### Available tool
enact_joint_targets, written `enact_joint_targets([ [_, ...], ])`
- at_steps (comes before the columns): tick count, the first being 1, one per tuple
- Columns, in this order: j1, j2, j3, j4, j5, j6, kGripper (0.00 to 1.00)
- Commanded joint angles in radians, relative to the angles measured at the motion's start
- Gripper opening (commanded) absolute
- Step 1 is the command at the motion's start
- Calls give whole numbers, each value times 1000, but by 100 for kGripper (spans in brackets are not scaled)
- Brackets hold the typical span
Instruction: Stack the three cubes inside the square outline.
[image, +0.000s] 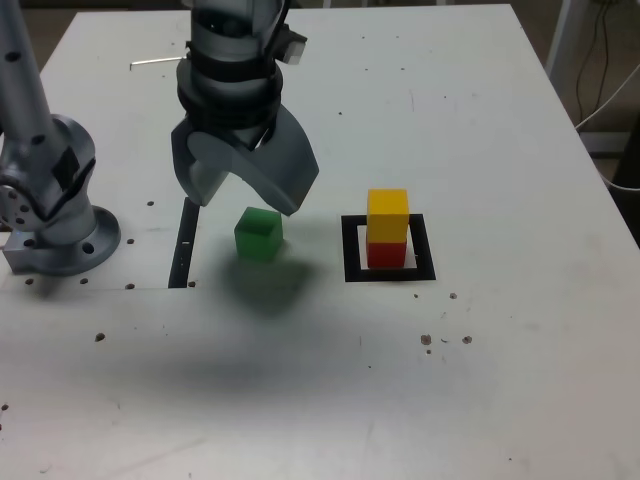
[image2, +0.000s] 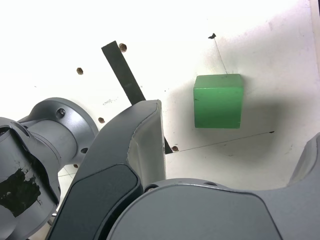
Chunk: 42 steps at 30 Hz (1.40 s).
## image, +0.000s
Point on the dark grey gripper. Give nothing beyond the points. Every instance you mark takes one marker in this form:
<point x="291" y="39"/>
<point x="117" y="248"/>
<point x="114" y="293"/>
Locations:
<point x="247" y="137"/>

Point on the green cube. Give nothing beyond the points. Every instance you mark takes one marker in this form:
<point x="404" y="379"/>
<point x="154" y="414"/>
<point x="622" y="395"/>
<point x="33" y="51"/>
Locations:
<point x="255" y="240"/>

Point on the yellow cube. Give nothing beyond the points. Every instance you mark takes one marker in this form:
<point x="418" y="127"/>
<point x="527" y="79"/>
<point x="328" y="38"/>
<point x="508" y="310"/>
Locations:
<point x="387" y="220"/>

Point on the red cube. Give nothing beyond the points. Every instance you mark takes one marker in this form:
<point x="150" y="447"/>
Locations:
<point x="386" y="255"/>

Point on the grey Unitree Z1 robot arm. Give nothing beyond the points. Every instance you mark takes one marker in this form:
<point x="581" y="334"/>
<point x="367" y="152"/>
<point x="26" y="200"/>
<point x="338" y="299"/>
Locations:
<point x="65" y="240"/>

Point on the black tape square outline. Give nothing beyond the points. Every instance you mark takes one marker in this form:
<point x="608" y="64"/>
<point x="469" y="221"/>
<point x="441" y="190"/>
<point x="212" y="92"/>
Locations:
<point x="350" y="250"/>

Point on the black tape strip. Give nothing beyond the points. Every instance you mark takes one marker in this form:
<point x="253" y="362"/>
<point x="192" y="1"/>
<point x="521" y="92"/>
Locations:
<point x="181" y="250"/>

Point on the thin white stick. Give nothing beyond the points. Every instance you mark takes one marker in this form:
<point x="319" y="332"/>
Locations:
<point x="155" y="61"/>

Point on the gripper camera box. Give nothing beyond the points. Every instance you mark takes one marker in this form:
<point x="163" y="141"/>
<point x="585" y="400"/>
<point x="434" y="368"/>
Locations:
<point x="295" y="50"/>

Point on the white frame leg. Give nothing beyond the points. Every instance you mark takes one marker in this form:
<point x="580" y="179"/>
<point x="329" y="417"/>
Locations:
<point x="559" y="45"/>

